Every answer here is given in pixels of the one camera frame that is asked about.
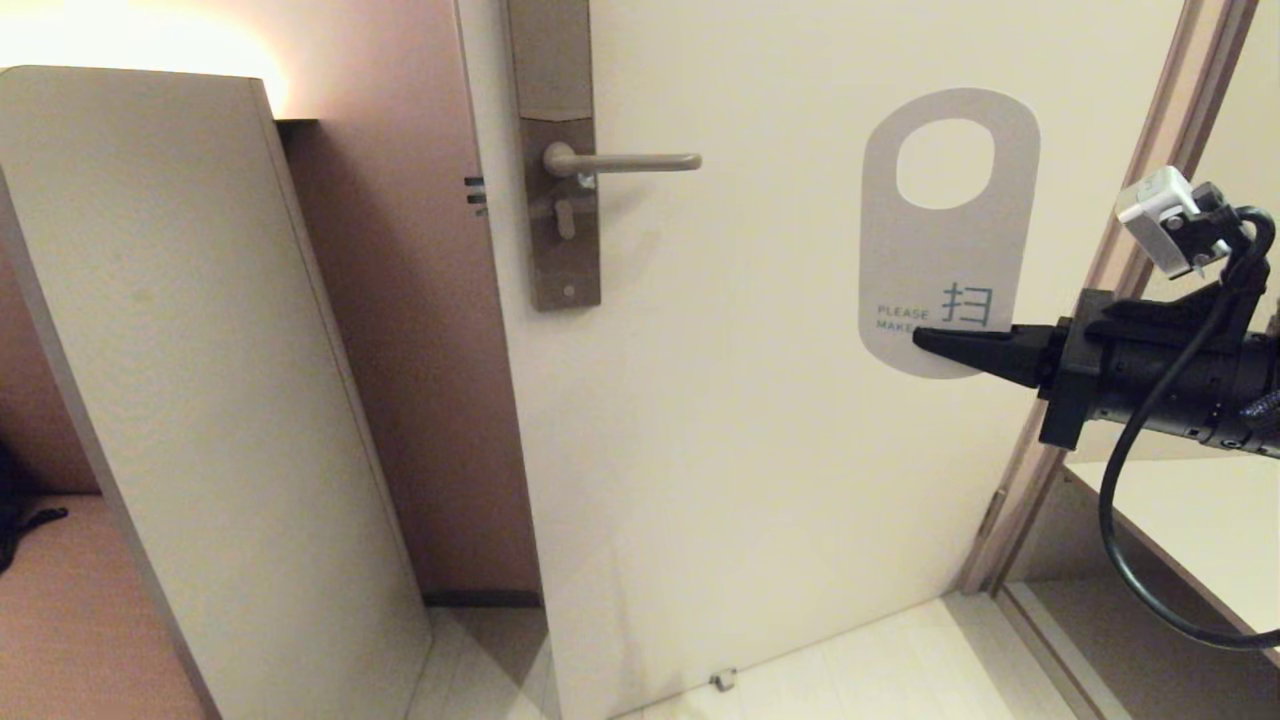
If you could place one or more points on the brown door frame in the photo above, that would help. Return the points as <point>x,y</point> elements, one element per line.
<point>1160,120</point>

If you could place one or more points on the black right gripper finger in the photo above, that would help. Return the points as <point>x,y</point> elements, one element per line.
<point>1000,352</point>

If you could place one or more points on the small metal door stop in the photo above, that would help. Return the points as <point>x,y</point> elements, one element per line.
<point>722,680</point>

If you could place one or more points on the beige cabinet panel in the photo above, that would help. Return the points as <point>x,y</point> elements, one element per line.
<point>200,400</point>

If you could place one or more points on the white shelf board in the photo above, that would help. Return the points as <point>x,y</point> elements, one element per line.
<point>1200,520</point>

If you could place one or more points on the white door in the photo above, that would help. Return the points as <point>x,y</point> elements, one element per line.
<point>750,450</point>

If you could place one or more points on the brown leather chair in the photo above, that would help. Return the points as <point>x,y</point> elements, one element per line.
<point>70,620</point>

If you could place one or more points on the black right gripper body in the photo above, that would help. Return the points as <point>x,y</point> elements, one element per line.
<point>1130,370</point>

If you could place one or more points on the brown door lock plate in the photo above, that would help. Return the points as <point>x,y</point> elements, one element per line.
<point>550,60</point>

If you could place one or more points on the blue do-not-disturb door hanger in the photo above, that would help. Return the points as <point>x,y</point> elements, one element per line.
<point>950,260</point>

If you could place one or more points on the dark baseboard strip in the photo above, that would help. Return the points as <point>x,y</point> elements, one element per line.
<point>480,598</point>

